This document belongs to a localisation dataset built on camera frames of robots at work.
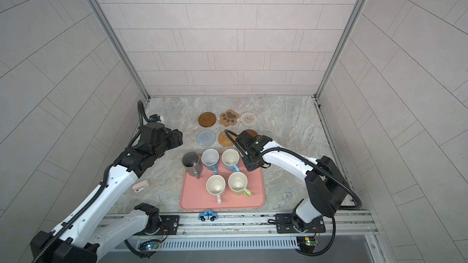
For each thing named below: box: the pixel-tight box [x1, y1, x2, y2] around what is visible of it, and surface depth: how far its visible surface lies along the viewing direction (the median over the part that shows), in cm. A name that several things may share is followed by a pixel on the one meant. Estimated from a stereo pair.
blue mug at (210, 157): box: [201, 148, 220, 175], surface depth 83 cm
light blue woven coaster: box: [196, 129, 216, 147], surface depth 98 cm
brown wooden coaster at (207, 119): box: [198, 111, 217, 128], surface depth 107 cm
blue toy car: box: [197, 208, 219, 222], surface depth 74 cm
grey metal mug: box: [182, 151, 203, 180], surface depth 81 cm
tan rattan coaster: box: [218, 130, 238, 148], surface depth 98 cm
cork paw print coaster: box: [219, 109, 240, 127], surface depth 107 cm
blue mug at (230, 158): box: [221, 148, 241, 172], surface depth 84 cm
